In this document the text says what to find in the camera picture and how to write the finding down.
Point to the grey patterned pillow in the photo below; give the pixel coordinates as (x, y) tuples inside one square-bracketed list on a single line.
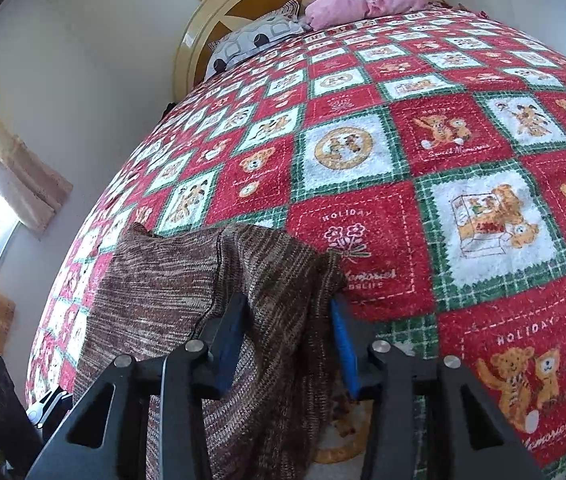
[(253, 35)]

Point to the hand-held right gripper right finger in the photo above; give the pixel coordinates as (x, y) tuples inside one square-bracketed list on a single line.
[(345, 355)]

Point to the beige patterned curtain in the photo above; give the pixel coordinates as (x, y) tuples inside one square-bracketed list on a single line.
[(18, 180)]

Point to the red green printed blanket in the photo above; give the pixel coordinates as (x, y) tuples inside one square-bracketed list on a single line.
[(363, 160)]

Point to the brown knit sweater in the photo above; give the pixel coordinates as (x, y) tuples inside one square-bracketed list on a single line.
[(273, 280)]

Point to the pink pillow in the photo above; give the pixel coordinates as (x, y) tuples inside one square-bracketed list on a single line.
[(363, 0)]

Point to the cream wooden headboard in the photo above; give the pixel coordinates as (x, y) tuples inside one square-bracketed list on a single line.
[(198, 25)]

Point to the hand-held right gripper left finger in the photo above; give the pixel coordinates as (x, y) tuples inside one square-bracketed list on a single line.
[(228, 355)]

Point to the dark object beside bed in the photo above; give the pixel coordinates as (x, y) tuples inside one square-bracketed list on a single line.
[(168, 108)]

